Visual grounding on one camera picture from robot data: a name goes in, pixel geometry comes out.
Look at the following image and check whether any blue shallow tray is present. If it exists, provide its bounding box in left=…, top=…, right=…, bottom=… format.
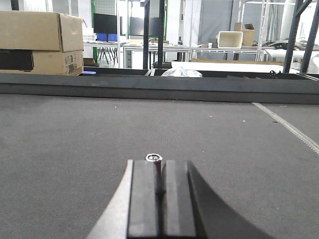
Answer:
left=82, top=71, right=97, bottom=75

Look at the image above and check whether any black monitor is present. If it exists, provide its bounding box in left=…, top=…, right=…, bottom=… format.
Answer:
left=93, top=13, right=117, bottom=34

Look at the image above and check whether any white plastic bin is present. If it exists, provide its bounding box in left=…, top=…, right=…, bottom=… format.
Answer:
left=217, top=31, right=243, bottom=49

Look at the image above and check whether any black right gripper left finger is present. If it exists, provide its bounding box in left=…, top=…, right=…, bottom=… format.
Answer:
left=87, top=159, right=160, bottom=239

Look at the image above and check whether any lower cardboard box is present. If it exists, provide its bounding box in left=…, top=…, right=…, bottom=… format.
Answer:
left=0, top=50, right=84, bottom=76

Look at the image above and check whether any brown cylindrical capacitor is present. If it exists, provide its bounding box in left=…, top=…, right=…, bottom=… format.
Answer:
left=145, top=153, right=164, bottom=198

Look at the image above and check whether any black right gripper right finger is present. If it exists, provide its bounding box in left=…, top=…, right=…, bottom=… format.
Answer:
left=162, top=160, right=271, bottom=239

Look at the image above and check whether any upper cardboard box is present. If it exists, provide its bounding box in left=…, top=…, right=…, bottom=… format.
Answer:
left=0, top=10, right=84, bottom=52

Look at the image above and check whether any small cardboard box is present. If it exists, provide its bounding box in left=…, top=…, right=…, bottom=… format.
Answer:
left=234, top=22, right=255, bottom=46

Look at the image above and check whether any clear plastic bag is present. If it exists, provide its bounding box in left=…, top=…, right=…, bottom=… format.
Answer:
left=161, top=67, right=202, bottom=78

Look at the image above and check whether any serrated metal strip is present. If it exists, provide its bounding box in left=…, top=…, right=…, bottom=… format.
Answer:
left=252, top=103, right=319, bottom=155

